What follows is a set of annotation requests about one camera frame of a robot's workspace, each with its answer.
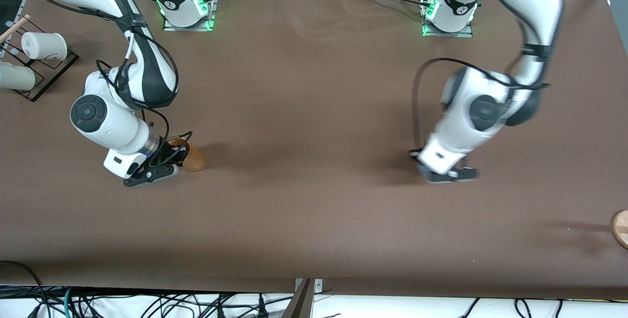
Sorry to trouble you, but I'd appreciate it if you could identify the brown wooden cup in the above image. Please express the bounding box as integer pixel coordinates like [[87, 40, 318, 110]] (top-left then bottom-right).
[[169, 137, 207, 173]]

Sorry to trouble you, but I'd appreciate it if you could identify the white cup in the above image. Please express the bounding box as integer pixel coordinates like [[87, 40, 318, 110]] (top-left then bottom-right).
[[21, 31, 68, 61]]

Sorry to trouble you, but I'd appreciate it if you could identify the beige cup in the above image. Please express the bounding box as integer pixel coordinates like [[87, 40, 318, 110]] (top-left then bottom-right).
[[0, 61, 36, 91]]

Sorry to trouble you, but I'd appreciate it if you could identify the dark metal beam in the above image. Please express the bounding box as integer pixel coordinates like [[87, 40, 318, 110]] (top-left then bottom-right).
[[282, 279, 315, 318]]

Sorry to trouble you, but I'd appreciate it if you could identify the wooden rack stick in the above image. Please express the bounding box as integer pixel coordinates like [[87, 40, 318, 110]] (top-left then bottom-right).
[[0, 14, 31, 44]]

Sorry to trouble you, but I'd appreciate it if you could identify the round wooden disc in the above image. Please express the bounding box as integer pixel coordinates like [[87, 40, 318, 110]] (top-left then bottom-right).
[[611, 209, 628, 250]]

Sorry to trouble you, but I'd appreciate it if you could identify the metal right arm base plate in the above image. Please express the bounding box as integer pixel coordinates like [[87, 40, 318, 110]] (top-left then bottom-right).
[[162, 0, 217, 32]]

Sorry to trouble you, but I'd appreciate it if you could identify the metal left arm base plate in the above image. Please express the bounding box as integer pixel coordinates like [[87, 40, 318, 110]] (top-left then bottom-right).
[[421, 0, 474, 38]]

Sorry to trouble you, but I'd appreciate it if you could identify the black wire cup rack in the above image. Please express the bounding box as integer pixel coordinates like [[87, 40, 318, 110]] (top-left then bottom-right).
[[0, 16, 80, 103]]

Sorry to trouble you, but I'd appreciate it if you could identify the metal table edge bracket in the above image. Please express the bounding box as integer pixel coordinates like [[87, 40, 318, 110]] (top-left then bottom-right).
[[294, 278, 324, 293]]

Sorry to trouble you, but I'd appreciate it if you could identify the black looped floor cable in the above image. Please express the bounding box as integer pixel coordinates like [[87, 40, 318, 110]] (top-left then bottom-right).
[[0, 260, 52, 318]]

